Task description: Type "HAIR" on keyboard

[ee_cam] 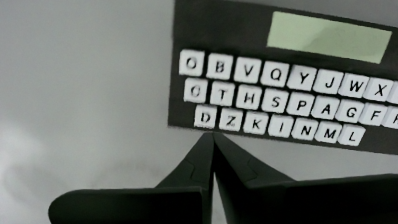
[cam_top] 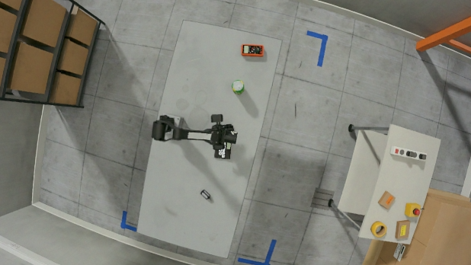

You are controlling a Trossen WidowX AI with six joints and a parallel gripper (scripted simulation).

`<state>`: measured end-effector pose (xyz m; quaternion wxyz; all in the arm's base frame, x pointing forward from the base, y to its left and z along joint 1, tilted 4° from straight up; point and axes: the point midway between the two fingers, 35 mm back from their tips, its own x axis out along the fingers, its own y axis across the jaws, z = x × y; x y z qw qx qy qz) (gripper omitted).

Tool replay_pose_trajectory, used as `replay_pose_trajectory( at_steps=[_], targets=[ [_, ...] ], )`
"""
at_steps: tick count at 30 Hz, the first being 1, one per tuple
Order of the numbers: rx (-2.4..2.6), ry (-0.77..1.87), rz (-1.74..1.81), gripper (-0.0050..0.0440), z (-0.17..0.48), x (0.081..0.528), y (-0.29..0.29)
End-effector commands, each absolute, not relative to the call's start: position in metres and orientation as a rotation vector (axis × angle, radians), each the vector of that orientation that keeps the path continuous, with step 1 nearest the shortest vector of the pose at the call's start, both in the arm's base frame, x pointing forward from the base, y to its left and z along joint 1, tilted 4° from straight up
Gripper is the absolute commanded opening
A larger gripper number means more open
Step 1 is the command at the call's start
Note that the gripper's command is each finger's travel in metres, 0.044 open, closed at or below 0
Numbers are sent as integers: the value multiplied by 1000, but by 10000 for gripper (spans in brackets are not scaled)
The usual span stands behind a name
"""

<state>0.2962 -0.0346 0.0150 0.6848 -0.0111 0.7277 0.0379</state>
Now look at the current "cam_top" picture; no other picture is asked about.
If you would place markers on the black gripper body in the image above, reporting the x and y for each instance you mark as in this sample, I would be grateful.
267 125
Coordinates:
218 118

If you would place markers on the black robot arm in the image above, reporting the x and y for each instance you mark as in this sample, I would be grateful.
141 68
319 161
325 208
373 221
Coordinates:
216 136

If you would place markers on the black keyboard case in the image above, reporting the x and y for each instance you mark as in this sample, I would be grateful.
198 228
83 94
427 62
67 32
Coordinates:
225 153

